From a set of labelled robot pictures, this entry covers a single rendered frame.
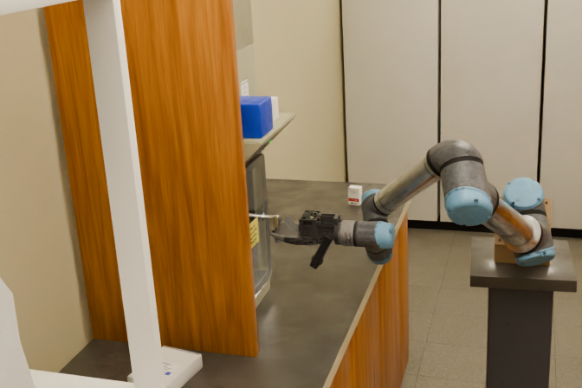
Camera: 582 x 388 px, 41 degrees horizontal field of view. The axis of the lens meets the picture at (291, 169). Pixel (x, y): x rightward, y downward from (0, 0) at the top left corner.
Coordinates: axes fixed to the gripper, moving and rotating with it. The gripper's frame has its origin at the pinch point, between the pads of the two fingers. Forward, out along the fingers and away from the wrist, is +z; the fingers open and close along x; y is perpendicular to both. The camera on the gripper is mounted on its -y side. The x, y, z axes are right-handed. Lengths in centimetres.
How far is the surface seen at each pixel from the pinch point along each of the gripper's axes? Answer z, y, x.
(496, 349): -64, -51, -29
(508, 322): -67, -41, -30
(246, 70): 5, 50, 0
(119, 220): -16, 54, 111
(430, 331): -28, -120, -148
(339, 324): -22.0, -19.9, 14.1
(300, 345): -14.2, -19.4, 27.2
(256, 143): -5.6, 37.3, 25.0
